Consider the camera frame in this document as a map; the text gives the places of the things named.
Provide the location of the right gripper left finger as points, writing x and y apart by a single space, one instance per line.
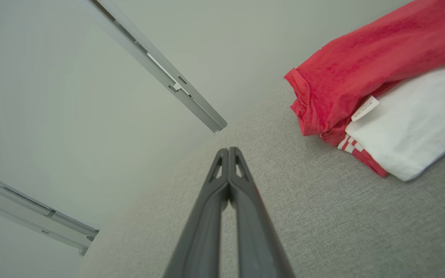
203 231

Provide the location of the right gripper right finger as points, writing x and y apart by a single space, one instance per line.
257 239

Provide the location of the red shirt white sleeves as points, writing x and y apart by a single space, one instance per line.
361 65

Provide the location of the grey fabric sofa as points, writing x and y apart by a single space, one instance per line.
342 231

